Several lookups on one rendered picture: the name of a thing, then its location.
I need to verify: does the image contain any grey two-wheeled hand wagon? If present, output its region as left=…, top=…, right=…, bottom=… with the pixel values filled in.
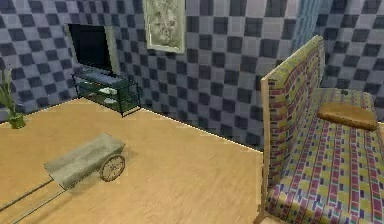
left=0, top=133, right=127, bottom=224

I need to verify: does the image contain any dark green glass tv stand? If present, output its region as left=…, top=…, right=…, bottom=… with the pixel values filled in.
left=72, top=68, right=142, bottom=118

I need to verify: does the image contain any black television set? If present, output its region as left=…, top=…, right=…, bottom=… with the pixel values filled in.
left=65, top=23, right=120, bottom=76

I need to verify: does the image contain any multicolour patterned sofa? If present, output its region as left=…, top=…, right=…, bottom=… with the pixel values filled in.
left=253, top=34, right=384, bottom=224

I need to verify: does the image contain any light blue curtain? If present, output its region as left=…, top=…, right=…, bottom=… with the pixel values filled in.
left=290, top=0, right=324, bottom=54

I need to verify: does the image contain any brown cushion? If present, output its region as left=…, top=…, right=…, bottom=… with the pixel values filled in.
left=316, top=101, right=379, bottom=132

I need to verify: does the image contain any green house plant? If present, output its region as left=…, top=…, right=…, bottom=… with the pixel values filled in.
left=0, top=68, right=27, bottom=130

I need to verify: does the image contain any pale framed wall picture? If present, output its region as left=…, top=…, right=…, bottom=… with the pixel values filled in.
left=142, top=0, right=187, bottom=54

